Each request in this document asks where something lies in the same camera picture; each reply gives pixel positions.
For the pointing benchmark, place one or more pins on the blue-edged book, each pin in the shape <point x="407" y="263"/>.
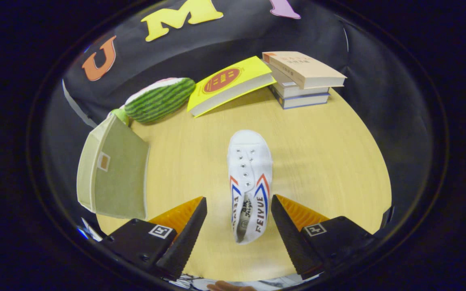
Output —
<point x="301" y="102"/>

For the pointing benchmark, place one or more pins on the beige book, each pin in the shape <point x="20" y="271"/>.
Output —
<point x="301" y="64"/>

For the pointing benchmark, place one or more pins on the yellow book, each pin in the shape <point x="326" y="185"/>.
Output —
<point x="229" y="81"/>

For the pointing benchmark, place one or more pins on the pink and green plush toy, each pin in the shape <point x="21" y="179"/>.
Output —
<point x="121" y="115"/>

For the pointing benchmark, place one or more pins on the watermelon slice plush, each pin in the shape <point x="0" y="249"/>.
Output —
<point x="160" y="101"/>

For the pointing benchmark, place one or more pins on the white canvas shoe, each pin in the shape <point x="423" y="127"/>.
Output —
<point x="249" y="153"/>

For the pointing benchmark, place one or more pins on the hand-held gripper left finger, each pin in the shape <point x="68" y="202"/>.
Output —
<point x="186" y="242"/>

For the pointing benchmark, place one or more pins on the beige fabric storage box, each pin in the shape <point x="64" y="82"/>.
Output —
<point x="119" y="182"/>

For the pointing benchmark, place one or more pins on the grey book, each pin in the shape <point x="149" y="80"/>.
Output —
<point x="297" y="91"/>

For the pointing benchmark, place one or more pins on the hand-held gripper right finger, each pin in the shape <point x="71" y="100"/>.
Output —
<point x="291" y="242"/>

